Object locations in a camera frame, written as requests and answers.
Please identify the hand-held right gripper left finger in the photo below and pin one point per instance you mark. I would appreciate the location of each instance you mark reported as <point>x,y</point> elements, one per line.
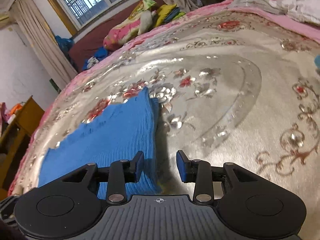
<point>138,167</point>

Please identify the blue striped knit sweater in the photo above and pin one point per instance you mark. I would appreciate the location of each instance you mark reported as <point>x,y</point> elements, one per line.
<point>112,135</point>

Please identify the pink cloth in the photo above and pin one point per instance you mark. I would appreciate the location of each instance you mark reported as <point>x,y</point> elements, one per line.
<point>3,115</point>

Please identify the pink floral folded quilt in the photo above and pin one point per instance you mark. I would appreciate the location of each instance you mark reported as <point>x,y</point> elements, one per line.
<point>125,27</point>

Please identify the dark green object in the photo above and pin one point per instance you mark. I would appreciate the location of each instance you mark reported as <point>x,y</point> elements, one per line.
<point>54,84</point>

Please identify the wooden desk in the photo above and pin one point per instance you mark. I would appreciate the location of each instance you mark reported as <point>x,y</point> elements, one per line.
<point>22,130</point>

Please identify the maroon sofa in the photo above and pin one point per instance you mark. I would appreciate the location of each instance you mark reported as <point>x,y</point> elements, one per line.
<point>90,40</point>

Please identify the white plush toy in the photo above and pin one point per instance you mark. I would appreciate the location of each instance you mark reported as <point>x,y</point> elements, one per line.
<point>146,21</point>

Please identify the pink floral bed sheet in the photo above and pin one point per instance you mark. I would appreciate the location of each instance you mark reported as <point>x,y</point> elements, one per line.
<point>295,26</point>

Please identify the yellow folded cloth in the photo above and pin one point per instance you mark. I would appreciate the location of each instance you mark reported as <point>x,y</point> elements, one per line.
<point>166,12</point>

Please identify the blue plastic bag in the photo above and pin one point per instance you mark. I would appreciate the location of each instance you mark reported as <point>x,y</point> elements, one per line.
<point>63,45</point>

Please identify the blue crumpled cloth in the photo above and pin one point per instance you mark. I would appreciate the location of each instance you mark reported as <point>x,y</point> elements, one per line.
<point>98,55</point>

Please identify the orange toy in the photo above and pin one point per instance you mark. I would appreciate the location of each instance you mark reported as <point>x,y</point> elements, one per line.
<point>16,108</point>

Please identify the silver floral bedspread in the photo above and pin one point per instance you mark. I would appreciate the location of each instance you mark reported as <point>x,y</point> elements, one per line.
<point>225,105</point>

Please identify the teal folded cloth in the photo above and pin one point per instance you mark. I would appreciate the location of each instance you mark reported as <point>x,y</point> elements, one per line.
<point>317,61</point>

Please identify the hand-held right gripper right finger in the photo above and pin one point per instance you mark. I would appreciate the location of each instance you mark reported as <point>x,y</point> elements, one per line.
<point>182,167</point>

